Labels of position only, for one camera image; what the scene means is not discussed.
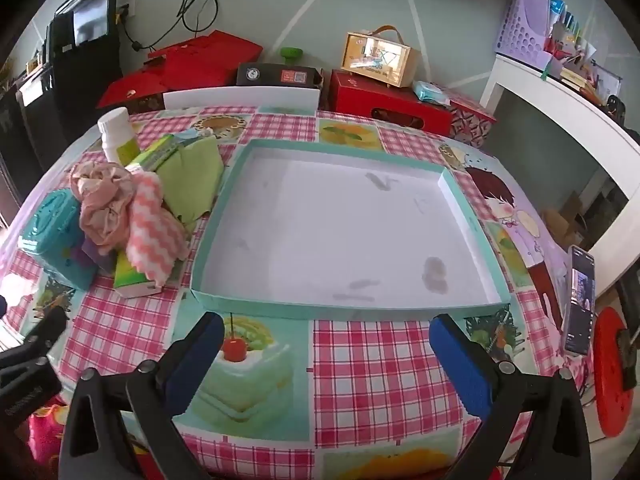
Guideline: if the smartphone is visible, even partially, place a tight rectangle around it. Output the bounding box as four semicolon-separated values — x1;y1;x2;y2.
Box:
562;245;597;358

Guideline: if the light green cloth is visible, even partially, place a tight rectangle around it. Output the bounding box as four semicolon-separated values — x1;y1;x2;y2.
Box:
159;136;225;224

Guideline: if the purple file basket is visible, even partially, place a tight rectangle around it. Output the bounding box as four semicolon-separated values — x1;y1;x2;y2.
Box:
494;0;551;72

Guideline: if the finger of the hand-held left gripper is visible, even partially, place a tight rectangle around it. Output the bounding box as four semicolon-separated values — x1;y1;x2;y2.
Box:
0;357;53;391
0;305;69;361

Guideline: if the black tall cabinet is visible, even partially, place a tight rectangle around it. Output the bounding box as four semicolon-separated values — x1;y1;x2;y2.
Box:
45;0;126;131

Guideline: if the black low cabinet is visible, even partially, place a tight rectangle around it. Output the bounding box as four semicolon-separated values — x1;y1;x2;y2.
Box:
0;67;68;228

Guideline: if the red round stool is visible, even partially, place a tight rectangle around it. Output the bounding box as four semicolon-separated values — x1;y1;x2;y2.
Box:
592;306;638;438

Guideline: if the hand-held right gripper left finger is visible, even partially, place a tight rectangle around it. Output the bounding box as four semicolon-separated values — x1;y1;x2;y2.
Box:
59;311;226;480

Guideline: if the purple paper packet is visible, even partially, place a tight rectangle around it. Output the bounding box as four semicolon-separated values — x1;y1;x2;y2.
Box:
80;237;118;271

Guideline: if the light blue packet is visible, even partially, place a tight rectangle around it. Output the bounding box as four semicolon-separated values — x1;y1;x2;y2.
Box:
412;81;451;107

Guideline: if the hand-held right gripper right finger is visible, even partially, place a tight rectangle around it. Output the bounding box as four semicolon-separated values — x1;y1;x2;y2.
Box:
429;313;593;480

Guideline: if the red gift bag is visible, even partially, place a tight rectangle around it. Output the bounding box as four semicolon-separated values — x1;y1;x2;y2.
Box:
147;30;264;88

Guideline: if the brown cardboard box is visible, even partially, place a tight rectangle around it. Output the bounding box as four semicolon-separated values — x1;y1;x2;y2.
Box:
542;192;591;251

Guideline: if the pile of desk stationery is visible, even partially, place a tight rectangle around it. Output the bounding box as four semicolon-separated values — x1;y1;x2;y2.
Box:
542;0;626;106

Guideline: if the teal plastic container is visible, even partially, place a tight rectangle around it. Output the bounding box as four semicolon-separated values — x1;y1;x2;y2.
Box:
19;190;100;291

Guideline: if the white chair back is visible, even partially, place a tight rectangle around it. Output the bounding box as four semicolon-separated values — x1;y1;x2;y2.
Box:
163;86;321;113

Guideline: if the pink satin scrunchie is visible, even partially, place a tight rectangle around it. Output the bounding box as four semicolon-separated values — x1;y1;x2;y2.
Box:
69;161;138;256

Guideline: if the pink zigzag cloth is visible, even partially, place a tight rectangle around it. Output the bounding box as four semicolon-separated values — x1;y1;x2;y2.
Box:
122;170;191;288

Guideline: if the black box with round dial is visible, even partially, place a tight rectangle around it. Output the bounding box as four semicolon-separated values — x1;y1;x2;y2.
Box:
236;61;325;88

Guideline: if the red floral blanket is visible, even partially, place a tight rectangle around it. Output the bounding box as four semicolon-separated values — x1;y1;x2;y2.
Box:
27;395;71;466

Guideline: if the red patterned box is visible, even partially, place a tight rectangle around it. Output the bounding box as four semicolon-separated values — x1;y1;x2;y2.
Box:
447;91;498;150

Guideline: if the red flat gift box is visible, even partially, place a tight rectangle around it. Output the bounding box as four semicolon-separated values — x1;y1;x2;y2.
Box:
96;67;173;111

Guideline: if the green tissue pack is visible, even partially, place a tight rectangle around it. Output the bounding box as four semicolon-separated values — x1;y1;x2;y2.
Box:
113;250;163;299
125;134;188;173

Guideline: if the white bottle green label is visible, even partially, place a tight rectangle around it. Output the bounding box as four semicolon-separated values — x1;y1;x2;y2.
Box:
97;107;141;167

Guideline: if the large red carton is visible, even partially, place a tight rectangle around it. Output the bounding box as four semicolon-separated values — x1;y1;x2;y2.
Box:
327;69;453;136

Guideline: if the pink checked printed tablecloth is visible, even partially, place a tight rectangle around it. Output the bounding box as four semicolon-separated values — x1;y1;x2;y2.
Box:
0;105;596;480

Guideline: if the yellow gift box with handle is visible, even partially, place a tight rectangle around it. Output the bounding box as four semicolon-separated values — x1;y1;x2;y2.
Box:
341;25;420;90

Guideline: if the shallow teal cardboard box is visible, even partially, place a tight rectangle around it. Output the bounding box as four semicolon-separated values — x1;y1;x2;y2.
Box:
190;139;512;322

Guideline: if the white desk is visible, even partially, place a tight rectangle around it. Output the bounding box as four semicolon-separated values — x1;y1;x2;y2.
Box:
479;52;640;306

